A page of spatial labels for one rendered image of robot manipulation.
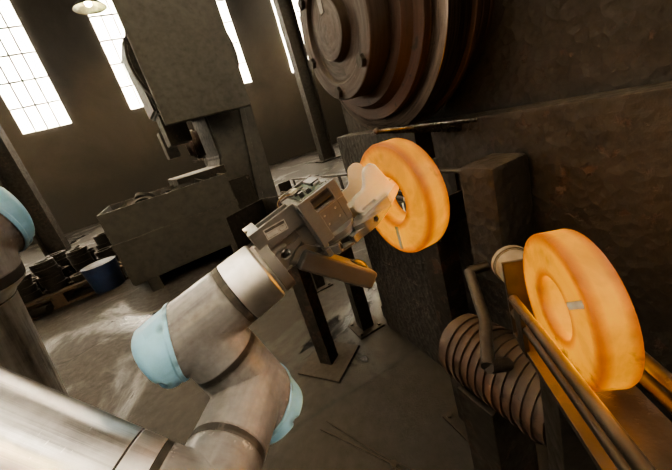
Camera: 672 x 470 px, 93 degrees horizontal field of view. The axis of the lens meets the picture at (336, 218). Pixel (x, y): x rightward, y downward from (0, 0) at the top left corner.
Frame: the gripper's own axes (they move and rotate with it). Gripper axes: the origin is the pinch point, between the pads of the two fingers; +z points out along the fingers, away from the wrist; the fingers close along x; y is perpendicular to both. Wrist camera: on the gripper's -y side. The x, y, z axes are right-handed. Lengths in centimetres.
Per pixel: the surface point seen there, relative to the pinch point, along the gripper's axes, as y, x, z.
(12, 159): 134, 669, -219
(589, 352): -12.9, -23.1, -3.7
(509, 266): -14.2, -10.7, 3.2
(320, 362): -81, 75, -27
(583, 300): -8.2, -22.5, -2.1
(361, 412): -82, 44, -25
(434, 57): 8.7, 10.9, 24.3
